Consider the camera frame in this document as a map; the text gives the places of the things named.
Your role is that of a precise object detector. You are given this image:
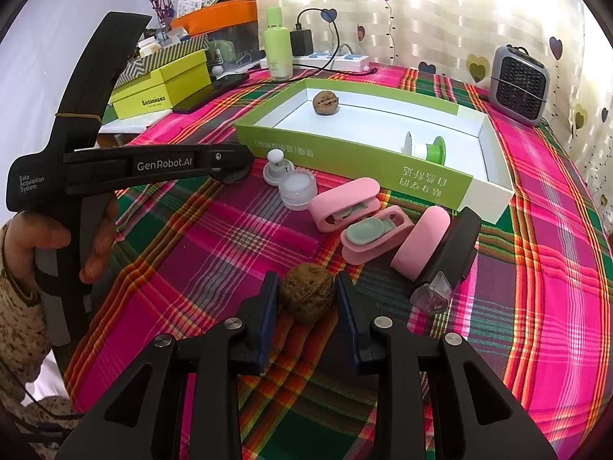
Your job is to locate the grey desk heater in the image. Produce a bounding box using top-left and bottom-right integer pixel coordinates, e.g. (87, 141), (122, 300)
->
(489, 44), (551, 128)

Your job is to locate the plaid tablecloth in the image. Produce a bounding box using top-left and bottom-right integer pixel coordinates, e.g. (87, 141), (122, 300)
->
(62, 64), (613, 460)

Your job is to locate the white power strip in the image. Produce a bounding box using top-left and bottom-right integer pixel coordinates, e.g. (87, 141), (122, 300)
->
(259, 49), (369, 75)

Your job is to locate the green and white spool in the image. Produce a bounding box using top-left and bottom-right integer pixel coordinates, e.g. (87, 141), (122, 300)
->
(401, 130), (447, 164)

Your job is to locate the person's left forearm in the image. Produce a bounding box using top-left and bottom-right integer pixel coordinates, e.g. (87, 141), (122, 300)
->
(0, 268), (82, 442)

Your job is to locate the pink clip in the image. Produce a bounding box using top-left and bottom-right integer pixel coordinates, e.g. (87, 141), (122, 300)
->
(309, 178), (381, 235)

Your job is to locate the pink case with green insert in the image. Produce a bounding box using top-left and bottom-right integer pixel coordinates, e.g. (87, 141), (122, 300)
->
(341, 205), (415, 264)

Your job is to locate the large brown walnut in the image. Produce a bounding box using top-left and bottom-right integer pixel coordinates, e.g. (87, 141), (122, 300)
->
(279, 263), (336, 325)

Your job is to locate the heart print curtain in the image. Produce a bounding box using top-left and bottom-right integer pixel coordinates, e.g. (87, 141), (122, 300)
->
(254, 0), (613, 154)

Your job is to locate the black charger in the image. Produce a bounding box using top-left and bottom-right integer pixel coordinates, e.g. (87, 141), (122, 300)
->
(290, 29), (314, 57)

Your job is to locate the white knob lid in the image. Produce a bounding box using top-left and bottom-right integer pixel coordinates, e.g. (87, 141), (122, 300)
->
(262, 149), (294, 187)

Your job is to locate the person's left hand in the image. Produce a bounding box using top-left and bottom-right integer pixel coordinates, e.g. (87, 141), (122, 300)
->
(4, 196), (119, 298)

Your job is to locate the light green bottle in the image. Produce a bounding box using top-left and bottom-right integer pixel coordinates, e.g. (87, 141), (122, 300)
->
(263, 6), (293, 82)

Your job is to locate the black smartphone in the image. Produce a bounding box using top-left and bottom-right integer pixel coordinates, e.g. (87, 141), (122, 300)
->
(171, 72), (251, 115)

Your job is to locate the zigzag striped box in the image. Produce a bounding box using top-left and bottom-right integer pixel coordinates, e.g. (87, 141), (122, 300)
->
(112, 33), (210, 89)

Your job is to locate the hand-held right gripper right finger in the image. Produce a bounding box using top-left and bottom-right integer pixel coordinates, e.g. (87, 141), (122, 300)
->
(334, 272), (560, 460)

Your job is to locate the green and white cardboard box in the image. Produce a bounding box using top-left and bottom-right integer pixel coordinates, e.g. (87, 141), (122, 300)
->
(234, 78), (515, 225)

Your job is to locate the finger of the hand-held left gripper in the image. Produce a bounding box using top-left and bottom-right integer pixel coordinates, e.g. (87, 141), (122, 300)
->
(210, 144), (254, 185)

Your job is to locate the black flashlight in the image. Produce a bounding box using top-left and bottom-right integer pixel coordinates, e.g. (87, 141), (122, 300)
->
(409, 207), (482, 317)

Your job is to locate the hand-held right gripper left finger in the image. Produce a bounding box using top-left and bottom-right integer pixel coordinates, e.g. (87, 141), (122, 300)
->
(56, 271), (281, 460)

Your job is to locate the orange box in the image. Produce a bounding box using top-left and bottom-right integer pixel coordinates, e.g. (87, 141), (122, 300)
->
(170, 0), (259, 36)

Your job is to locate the small brown walnut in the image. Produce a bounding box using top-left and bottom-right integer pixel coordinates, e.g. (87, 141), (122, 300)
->
(313, 90), (342, 115)

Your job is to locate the yellow-green box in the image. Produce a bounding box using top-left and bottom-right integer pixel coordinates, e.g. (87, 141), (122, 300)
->
(109, 49), (211, 122)

